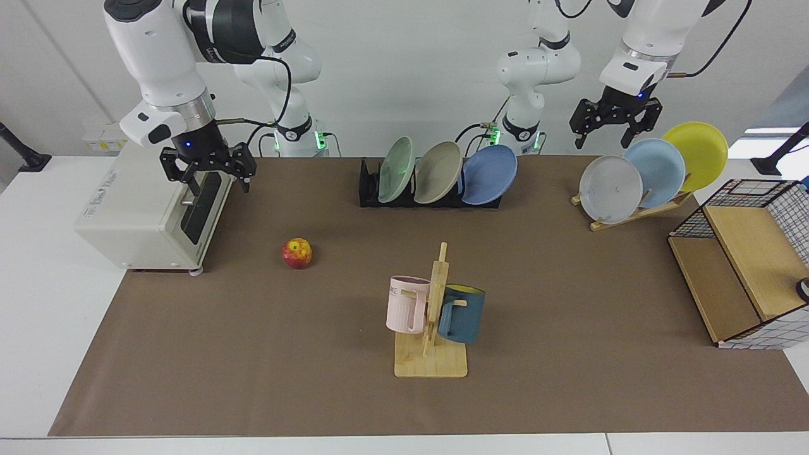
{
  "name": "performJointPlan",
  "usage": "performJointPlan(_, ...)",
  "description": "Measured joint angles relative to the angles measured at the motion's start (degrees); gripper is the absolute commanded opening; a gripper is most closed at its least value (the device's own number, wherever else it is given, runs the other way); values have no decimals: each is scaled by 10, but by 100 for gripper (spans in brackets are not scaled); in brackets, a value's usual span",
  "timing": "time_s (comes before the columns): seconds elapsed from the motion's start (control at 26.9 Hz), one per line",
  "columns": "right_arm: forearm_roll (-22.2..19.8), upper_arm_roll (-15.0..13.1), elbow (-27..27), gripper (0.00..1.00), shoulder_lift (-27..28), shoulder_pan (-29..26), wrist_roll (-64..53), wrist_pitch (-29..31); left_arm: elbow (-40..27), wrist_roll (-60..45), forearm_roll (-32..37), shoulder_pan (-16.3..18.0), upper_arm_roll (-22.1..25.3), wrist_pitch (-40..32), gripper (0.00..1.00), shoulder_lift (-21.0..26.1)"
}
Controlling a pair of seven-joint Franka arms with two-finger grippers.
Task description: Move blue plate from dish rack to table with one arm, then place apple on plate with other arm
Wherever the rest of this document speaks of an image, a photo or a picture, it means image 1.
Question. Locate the red yellow apple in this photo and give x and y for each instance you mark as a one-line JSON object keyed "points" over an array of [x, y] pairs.
{"points": [[297, 253]]}

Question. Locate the light blue plate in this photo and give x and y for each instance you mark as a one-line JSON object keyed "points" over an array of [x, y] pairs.
{"points": [[657, 170]]}

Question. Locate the grey plate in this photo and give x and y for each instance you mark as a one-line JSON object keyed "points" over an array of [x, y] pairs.
{"points": [[610, 189]]}

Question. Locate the yellow plate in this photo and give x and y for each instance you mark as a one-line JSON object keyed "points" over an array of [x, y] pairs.
{"points": [[698, 151]]}

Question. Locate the wooden plate rack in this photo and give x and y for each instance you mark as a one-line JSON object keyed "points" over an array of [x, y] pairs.
{"points": [[632, 217]]}

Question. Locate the black dish rack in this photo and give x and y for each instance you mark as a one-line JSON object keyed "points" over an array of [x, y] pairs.
{"points": [[368, 189]]}

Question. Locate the beige plate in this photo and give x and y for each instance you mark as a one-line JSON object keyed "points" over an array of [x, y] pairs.
{"points": [[437, 172]]}

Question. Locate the pale green plate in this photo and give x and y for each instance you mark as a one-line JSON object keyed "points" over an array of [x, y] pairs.
{"points": [[397, 169]]}

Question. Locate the pale toaster oven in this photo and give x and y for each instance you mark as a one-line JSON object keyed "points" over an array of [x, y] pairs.
{"points": [[139, 202]]}

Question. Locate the white socket box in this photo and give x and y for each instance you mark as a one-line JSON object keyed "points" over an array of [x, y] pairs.
{"points": [[104, 139]]}

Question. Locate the black stand foot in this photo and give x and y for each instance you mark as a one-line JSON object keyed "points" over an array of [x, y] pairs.
{"points": [[771, 164], [28, 161]]}

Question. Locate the brown table cloth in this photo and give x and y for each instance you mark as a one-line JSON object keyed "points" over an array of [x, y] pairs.
{"points": [[569, 284]]}

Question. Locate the pink cup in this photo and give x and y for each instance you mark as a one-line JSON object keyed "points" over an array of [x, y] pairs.
{"points": [[404, 306]]}

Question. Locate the dark blue cup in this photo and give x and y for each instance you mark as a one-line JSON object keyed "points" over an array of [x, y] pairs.
{"points": [[464, 316]]}

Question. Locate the wooden cup stand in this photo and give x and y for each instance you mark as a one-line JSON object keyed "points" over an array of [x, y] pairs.
{"points": [[433, 360]]}

